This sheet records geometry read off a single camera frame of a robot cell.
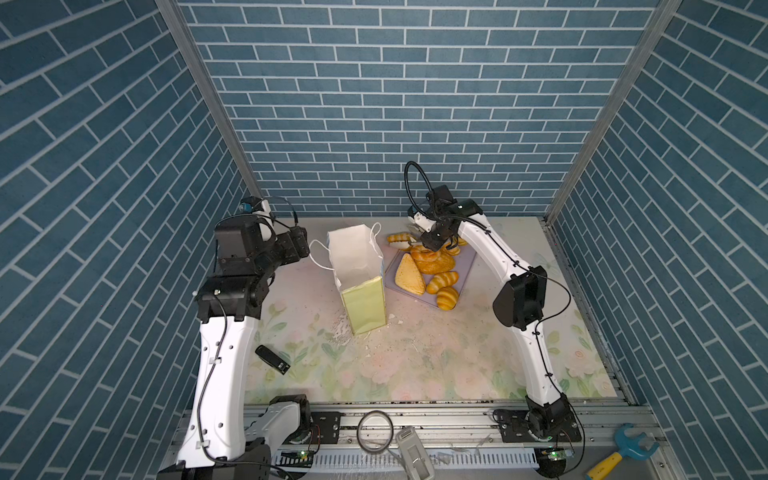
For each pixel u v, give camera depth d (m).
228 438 0.36
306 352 0.87
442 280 0.99
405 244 1.00
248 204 0.54
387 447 0.71
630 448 0.69
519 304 0.58
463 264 1.04
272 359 0.82
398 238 1.08
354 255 0.94
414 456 0.68
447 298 0.94
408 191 0.83
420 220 0.87
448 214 0.70
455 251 1.02
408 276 0.99
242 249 0.45
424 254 0.99
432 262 1.00
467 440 0.74
